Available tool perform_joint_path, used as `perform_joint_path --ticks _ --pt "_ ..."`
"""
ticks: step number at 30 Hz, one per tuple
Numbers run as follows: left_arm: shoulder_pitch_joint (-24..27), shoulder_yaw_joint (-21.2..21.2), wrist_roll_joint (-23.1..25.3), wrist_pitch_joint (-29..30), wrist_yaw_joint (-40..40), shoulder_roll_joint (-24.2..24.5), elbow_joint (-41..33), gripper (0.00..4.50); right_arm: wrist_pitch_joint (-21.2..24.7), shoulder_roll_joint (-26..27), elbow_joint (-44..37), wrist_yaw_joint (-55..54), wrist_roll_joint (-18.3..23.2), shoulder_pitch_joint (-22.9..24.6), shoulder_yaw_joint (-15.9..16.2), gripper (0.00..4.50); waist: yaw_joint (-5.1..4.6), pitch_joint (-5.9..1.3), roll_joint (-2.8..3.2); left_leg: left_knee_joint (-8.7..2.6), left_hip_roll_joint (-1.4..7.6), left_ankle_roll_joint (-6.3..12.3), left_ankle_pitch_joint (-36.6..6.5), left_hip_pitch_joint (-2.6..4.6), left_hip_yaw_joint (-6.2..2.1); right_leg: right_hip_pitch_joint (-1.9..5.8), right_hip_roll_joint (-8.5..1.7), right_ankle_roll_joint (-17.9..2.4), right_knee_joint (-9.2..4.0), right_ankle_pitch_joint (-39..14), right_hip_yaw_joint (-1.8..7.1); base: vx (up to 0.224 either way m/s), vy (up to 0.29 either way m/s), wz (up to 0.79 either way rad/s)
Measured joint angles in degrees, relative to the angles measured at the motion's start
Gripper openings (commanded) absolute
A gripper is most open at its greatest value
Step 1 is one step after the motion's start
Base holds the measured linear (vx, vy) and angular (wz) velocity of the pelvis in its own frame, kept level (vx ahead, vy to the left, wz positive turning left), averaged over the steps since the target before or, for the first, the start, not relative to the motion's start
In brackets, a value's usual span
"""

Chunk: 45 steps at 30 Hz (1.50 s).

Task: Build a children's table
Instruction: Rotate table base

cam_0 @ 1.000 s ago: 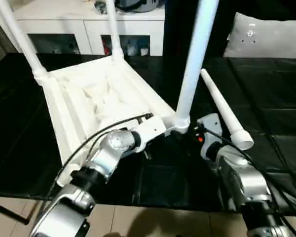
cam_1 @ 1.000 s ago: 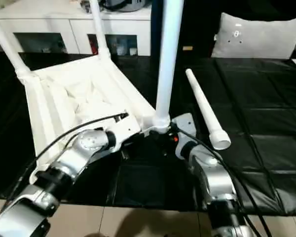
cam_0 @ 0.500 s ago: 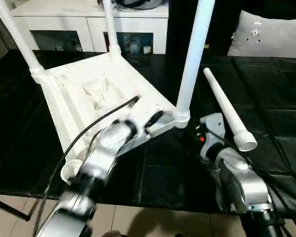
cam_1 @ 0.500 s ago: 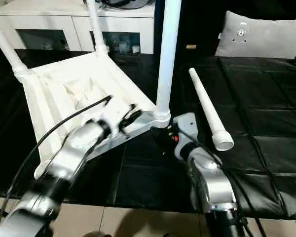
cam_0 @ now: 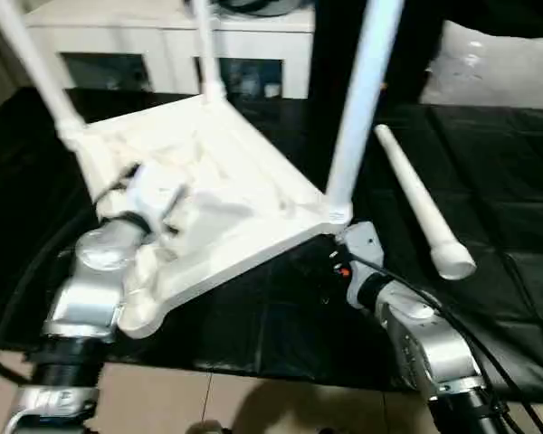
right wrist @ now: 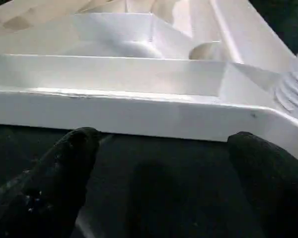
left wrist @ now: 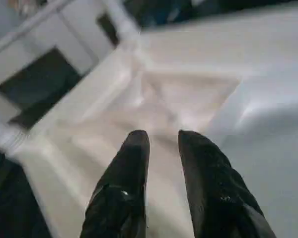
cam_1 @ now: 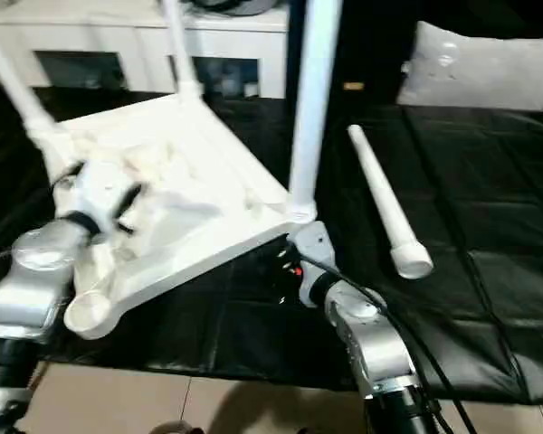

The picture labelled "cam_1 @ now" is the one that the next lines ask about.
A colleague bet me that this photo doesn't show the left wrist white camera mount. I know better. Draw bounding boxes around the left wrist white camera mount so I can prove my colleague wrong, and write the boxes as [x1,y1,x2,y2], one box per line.
[69,159,138,237]

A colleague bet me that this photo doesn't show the grey pillow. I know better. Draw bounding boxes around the grey pillow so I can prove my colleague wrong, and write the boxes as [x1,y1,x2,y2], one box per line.
[395,20,543,110]

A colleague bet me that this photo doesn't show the white plastic table top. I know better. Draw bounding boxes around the white plastic table top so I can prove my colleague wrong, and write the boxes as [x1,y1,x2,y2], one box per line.
[26,92,321,342]

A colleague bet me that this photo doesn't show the white sideboard with glass doors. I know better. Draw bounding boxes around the white sideboard with glass doors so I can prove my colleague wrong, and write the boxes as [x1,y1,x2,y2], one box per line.
[0,0,291,99]

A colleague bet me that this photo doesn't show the black work surface mat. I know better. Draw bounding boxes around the black work surface mat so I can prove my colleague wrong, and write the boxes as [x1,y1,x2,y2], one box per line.
[0,85,543,406]

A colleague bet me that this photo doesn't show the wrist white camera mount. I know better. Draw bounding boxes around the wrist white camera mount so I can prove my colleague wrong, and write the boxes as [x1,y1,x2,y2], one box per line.
[293,220,341,309]
[69,159,138,237]

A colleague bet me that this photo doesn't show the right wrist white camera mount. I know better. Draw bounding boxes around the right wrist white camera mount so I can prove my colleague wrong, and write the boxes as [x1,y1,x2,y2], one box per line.
[293,220,341,309]

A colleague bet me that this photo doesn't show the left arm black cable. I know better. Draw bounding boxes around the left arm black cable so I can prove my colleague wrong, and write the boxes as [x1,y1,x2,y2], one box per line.
[48,161,85,189]

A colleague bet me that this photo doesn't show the white plastic table leg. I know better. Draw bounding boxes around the white plastic table leg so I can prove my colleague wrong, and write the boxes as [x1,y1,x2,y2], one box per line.
[286,0,346,226]
[346,125,435,280]
[0,0,59,137]
[162,0,205,104]

